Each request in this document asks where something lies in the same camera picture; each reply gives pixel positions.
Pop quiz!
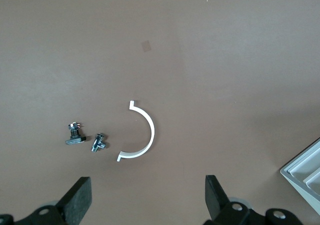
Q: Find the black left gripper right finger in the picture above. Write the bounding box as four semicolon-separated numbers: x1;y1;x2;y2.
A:
203;174;305;225

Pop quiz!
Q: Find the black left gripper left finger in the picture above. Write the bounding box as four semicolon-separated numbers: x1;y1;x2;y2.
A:
0;176;93;225

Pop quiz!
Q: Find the white plastic drawer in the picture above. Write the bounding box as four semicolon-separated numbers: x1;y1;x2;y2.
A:
303;171;320;196
287;143;320;186

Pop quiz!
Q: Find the metal tee fitting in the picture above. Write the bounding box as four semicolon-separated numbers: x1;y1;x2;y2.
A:
90;132;108;153

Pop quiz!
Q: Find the black switch component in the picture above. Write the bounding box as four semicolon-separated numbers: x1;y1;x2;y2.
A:
65;121;88;147

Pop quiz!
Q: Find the white half ring clamp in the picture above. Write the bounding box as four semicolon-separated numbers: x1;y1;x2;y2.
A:
116;99;156;163

